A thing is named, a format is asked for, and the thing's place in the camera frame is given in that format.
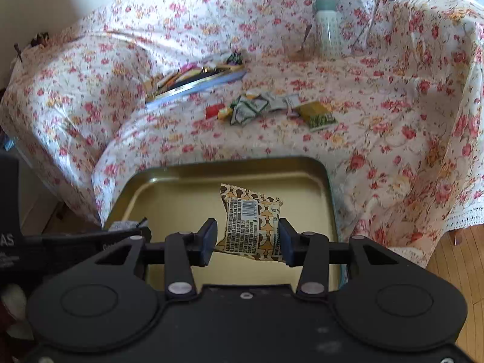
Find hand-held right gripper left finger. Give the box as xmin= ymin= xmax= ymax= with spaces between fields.
xmin=89 ymin=217 xmax=219 ymax=298

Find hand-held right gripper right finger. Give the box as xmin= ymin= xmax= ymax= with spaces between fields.
xmin=279 ymin=217 xmax=401 ymax=298

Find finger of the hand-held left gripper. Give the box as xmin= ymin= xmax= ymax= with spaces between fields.
xmin=41 ymin=226 xmax=152 ymax=244

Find brown patterned snack packet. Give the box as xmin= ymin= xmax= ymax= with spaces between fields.
xmin=215 ymin=183 xmax=284 ymax=261

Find gold rectangular tin tray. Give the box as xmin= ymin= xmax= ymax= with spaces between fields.
xmin=102 ymin=156 xmax=346 ymax=292

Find green yellow snack packet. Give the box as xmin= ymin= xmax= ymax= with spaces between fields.
xmin=297 ymin=101 xmax=338 ymax=132

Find green white snack packet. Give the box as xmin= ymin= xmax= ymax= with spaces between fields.
xmin=229 ymin=100 xmax=262 ymax=125

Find grey silver snack packet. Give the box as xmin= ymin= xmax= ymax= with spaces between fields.
xmin=265 ymin=96 xmax=290 ymax=113

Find dark green snack packet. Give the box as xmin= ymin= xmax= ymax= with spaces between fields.
xmin=242 ymin=90 xmax=273 ymax=106

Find blue rimmed snack tin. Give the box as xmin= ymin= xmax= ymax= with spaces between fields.
xmin=145 ymin=51 xmax=246 ymax=108

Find pile of assorted snack packets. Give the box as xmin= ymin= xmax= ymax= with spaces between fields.
xmin=146 ymin=51 xmax=246 ymax=97

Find clear glass cup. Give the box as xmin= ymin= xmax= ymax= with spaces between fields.
xmin=282 ymin=34 xmax=318 ymax=62

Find small brown object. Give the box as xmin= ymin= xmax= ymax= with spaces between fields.
xmin=13 ymin=32 xmax=50 ymax=63

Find metal spoon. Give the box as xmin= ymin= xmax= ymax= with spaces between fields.
xmin=299 ymin=25 xmax=314 ymax=54

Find pale green water bottle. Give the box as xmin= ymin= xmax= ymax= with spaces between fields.
xmin=313 ymin=0 xmax=341 ymax=59

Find thin metal tongs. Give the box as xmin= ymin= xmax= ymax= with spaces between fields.
xmin=350 ymin=4 xmax=382 ymax=55

